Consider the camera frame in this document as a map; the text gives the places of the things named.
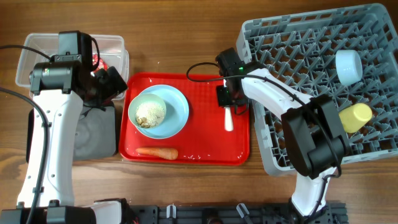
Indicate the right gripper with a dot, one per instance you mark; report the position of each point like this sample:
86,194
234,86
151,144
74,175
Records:
224,96

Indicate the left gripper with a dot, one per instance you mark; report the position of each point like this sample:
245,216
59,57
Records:
115,82

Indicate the red snack wrapper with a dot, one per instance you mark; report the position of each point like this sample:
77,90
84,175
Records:
99,63

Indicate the white plastic spoon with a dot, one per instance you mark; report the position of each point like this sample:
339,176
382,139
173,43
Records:
228,120

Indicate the green bowl with food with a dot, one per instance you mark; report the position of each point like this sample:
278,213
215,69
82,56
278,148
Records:
147,111

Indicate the light blue plate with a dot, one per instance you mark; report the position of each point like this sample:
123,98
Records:
176,110

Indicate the orange carrot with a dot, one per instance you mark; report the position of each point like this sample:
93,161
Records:
164,153

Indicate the light blue bowl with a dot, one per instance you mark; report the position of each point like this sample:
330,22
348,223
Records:
348,67

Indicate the yellow plastic cup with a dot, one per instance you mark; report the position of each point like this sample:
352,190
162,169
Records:
355,117

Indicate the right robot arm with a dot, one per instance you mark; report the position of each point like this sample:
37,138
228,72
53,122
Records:
315,139

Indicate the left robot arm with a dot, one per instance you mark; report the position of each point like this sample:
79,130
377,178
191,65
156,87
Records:
61,87

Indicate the grey dishwasher rack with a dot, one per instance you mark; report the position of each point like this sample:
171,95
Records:
300,49

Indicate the clear plastic bin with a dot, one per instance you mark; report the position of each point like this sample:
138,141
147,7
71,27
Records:
111,47

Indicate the black plastic tray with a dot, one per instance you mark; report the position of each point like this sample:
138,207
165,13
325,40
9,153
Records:
95,135

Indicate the red serving tray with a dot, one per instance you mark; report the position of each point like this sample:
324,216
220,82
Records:
203,140

